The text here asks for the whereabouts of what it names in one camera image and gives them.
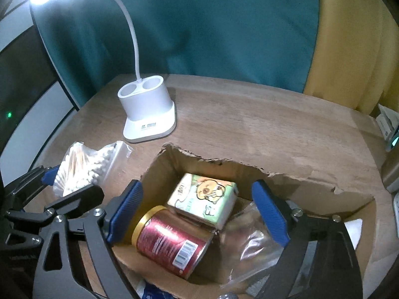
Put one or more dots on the white desk lamp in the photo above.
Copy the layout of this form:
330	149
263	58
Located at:
146	109

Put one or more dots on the bag of cotton swabs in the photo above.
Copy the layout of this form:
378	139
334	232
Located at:
90	165

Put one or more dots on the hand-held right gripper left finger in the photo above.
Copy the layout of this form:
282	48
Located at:
126	211

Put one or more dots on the cartoon print tissue pack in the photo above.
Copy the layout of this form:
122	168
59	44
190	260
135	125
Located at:
202	196

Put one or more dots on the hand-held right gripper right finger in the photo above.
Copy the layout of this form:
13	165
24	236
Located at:
269	213

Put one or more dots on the red metal can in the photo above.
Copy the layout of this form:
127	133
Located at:
170	243

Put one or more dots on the tablet with teal case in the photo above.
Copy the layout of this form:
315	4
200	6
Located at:
394	140

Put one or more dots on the yellow curtain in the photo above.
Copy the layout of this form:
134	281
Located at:
352	46

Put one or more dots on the clear zip bag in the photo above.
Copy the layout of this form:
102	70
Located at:
246	243

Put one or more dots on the cardboard box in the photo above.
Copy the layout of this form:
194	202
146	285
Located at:
311	199

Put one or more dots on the teal curtain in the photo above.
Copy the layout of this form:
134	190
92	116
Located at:
202	28

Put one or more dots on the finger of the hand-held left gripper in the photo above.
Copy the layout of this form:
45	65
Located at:
51	174
81	197

